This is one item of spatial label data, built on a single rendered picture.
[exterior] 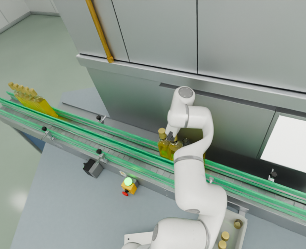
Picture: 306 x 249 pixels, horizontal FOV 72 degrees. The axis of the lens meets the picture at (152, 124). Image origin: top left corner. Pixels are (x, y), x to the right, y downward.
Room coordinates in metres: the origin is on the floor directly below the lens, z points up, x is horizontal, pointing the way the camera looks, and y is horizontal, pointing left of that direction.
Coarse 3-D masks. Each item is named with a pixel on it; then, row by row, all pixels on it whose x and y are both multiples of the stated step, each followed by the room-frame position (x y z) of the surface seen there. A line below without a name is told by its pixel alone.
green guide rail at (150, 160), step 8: (8, 104) 1.41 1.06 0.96; (24, 112) 1.32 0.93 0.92; (32, 112) 1.23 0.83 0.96; (40, 120) 1.21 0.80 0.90; (48, 120) 1.12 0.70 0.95; (64, 128) 1.04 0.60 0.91; (72, 128) 0.97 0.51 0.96; (80, 136) 0.95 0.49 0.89; (88, 136) 0.89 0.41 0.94; (96, 136) 0.84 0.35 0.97; (104, 144) 0.81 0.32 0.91; (112, 144) 0.76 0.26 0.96; (120, 152) 0.74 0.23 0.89; (128, 152) 0.70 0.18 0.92; (136, 152) 0.66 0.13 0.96; (144, 160) 0.63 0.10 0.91; (152, 160) 0.59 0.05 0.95; (168, 168) 0.54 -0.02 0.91
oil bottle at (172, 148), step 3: (177, 141) 0.57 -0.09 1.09; (171, 144) 0.56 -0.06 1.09; (177, 144) 0.55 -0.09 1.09; (180, 144) 0.56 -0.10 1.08; (168, 147) 0.56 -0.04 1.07; (171, 147) 0.55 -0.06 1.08; (174, 147) 0.55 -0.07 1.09; (177, 147) 0.54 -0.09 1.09; (171, 150) 0.55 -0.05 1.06; (174, 150) 0.54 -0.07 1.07; (171, 153) 0.55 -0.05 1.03; (174, 153) 0.54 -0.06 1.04; (171, 156) 0.55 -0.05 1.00; (171, 159) 0.56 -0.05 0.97
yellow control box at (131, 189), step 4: (128, 176) 0.60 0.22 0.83; (124, 180) 0.58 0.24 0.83; (132, 180) 0.57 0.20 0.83; (136, 180) 0.57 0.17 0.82; (124, 184) 0.56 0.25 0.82; (132, 184) 0.55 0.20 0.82; (136, 184) 0.56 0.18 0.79; (124, 188) 0.55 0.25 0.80; (128, 188) 0.53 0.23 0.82; (132, 188) 0.53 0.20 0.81; (136, 188) 0.55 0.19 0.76; (132, 192) 0.52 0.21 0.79
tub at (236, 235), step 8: (224, 216) 0.27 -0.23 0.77; (232, 216) 0.26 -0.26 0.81; (240, 216) 0.24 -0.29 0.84; (224, 224) 0.24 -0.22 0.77; (232, 224) 0.23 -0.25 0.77; (232, 232) 0.20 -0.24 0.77; (240, 232) 0.18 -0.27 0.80; (216, 240) 0.18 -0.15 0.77; (232, 240) 0.17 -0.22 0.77; (240, 240) 0.15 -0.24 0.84; (216, 248) 0.15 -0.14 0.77; (232, 248) 0.14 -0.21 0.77; (240, 248) 0.12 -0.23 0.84
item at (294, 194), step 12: (12, 96) 1.57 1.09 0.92; (84, 120) 1.03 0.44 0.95; (108, 132) 0.91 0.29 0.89; (120, 132) 0.84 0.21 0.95; (144, 144) 0.74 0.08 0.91; (156, 144) 0.68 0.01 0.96; (216, 168) 0.47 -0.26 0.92; (228, 168) 0.43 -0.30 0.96; (240, 180) 0.39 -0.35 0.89; (252, 180) 0.36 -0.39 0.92; (264, 180) 0.33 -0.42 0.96; (276, 192) 0.29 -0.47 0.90; (288, 192) 0.26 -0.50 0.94; (300, 192) 0.24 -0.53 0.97
